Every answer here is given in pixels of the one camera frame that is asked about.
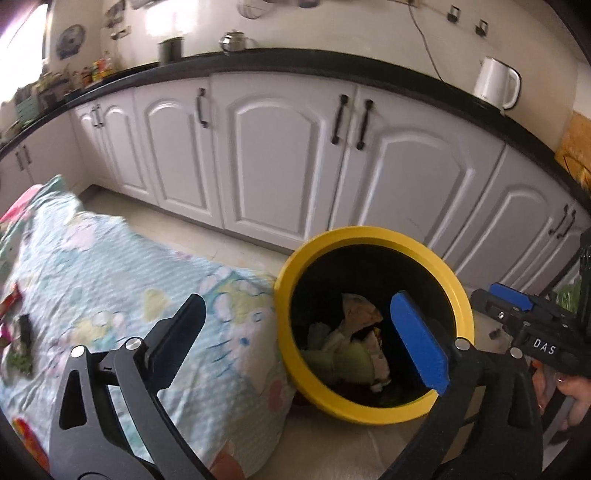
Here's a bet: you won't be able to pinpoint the light green waffle cloth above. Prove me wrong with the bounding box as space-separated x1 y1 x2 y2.
302 344 375 385

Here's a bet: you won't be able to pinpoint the yellow rimmed black trash can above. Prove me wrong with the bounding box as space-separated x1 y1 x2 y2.
273 226 475 425

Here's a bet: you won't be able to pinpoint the steel teapot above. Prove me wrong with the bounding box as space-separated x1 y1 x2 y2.
219 30 252 55

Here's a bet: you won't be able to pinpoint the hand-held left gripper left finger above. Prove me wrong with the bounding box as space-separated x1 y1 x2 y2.
48 293 218 480

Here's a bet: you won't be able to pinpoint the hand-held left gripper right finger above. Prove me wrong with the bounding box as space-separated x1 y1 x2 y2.
379 290 543 480

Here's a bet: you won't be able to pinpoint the tan textured object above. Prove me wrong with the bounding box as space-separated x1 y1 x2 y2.
554 111 591 190

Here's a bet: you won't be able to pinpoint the bright kitchen window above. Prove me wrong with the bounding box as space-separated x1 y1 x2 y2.
0 2 49 100

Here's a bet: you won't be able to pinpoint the dark chocolate bar wrapper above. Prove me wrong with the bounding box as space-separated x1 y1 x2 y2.
16 314 33 352

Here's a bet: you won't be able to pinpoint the dish rack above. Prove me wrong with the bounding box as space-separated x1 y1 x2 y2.
14 69 56 121

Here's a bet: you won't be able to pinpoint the dark metal canister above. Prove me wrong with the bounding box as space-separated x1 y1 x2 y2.
158 37 184 65

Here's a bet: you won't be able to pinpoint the round wall fan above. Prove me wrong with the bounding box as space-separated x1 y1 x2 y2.
55 25 86 58

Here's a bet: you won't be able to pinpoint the white base kitchen cabinets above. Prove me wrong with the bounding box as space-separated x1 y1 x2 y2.
0 71 591 305

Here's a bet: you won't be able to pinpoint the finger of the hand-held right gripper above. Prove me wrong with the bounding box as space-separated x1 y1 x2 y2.
470 288 529 334
488 282 566 324

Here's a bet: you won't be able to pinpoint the cluster of condiment bottles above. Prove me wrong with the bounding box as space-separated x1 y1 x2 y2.
69 51 116 86

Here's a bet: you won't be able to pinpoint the white electric kettle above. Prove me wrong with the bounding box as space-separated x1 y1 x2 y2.
473 56 522 110

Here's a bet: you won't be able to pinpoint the person's right hand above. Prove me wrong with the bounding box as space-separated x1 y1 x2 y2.
531 364 591 429

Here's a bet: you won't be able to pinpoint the green snack packet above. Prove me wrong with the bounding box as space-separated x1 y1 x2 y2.
7 351 34 376

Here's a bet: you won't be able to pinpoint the cartoon cat printed blanket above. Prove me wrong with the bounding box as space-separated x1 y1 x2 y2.
0 174 296 480

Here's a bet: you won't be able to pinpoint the white paper bag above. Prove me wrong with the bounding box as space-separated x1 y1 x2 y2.
307 293 392 388

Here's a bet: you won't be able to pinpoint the black kitchen countertop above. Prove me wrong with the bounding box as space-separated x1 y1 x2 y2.
0 48 591 208

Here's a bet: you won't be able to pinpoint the black power cord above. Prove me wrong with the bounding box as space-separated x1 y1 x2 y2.
409 4 444 81

